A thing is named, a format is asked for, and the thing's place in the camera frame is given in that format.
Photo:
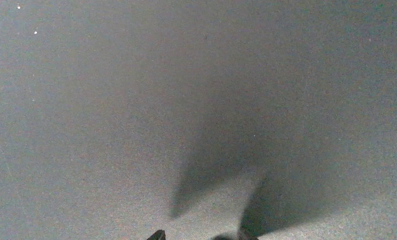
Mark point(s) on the black earbud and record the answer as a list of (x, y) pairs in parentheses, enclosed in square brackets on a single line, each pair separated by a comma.
[(225, 237)]

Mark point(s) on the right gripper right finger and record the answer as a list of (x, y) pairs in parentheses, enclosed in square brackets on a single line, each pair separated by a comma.
[(243, 234)]

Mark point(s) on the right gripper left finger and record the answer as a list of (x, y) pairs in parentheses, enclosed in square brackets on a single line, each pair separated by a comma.
[(158, 235)]

